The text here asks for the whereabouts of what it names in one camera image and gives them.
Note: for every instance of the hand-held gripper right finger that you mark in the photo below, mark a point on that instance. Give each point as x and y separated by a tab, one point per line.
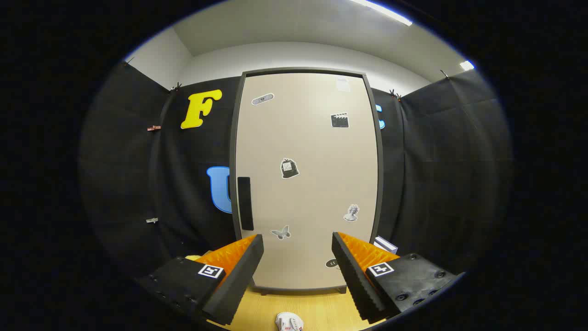
356	280

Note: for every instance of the pink clothes peg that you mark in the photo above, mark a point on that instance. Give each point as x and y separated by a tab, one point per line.
154	128

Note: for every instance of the grey shoe cabinet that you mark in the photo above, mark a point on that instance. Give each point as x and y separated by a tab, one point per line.
233	151

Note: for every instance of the white shoe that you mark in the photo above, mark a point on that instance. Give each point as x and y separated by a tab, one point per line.
288	322

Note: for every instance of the long ceiling light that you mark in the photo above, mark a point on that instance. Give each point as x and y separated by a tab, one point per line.
383	11

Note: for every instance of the black backdrop cloth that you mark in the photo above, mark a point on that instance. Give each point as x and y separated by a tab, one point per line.
124	174

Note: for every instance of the white book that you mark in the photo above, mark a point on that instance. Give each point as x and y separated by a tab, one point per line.
385	243

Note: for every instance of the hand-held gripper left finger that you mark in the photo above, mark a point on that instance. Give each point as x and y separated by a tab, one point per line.
239	280

